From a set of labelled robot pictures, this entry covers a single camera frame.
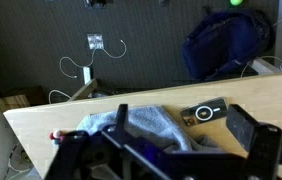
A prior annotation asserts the brown wooden box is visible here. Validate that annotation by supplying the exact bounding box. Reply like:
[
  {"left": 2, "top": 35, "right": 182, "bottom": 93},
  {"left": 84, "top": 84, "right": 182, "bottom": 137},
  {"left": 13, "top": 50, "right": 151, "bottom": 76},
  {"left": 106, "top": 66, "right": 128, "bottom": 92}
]
[{"left": 0, "top": 85, "right": 47, "bottom": 113}]

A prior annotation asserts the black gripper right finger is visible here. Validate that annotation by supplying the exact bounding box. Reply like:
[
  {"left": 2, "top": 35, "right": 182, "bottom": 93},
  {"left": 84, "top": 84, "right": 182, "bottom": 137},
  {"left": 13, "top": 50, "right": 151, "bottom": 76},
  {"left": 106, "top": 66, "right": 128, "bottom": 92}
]
[{"left": 225, "top": 103, "right": 282, "bottom": 180}]

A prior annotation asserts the green ball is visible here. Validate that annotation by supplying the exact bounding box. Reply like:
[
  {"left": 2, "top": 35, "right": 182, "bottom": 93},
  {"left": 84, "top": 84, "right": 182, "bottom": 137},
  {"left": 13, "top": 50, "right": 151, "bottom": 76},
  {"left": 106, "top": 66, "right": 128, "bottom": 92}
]
[{"left": 229, "top": 0, "right": 244, "bottom": 7}]

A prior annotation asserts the white floor cable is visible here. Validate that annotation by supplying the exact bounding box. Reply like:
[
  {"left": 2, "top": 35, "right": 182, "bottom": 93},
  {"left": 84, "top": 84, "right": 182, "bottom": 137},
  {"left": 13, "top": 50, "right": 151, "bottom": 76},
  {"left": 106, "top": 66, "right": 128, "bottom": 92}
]
[
  {"left": 48, "top": 88, "right": 72, "bottom": 105},
  {"left": 59, "top": 39, "right": 128, "bottom": 80}
]

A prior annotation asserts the black remote with white ring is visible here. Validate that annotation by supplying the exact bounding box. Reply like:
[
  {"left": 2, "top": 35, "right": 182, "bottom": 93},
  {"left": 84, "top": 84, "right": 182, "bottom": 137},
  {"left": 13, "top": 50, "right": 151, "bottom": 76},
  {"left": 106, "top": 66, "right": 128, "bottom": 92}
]
[{"left": 180, "top": 97, "right": 229, "bottom": 127}]

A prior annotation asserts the grey knit sweater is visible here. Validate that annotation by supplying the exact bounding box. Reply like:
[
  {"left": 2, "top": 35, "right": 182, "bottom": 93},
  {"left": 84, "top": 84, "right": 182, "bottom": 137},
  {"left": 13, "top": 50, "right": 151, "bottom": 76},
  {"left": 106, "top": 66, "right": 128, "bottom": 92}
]
[{"left": 76, "top": 105, "right": 222, "bottom": 154}]

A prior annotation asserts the dark blue backpack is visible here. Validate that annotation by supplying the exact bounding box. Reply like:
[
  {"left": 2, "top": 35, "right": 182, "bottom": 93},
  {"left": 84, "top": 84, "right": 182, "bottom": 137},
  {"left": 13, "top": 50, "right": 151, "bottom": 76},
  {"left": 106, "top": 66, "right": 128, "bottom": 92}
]
[{"left": 180, "top": 9, "right": 273, "bottom": 83}]

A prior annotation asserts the white metal desk leg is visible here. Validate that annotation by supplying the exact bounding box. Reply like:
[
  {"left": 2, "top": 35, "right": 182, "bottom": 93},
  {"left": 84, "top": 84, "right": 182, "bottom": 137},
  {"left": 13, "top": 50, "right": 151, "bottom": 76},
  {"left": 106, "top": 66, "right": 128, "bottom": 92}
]
[{"left": 250, "top": 0, "right": 282, "bottom": 76}]

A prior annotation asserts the silver floor outlet plate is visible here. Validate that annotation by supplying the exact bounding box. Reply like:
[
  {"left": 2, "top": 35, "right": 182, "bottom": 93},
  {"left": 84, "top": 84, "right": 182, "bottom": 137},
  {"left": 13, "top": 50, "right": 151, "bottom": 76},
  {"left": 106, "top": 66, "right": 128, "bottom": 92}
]
[{"left": 86, "top": 33, "right": 105, "bottom": 51}]

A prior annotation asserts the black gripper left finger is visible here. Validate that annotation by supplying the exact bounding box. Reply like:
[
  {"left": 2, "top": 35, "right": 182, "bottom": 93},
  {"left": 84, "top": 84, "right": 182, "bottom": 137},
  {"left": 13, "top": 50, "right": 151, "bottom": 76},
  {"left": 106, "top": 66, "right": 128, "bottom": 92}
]
[{"left": 44, "top": 103, "right": 169, "bottom": 180}]

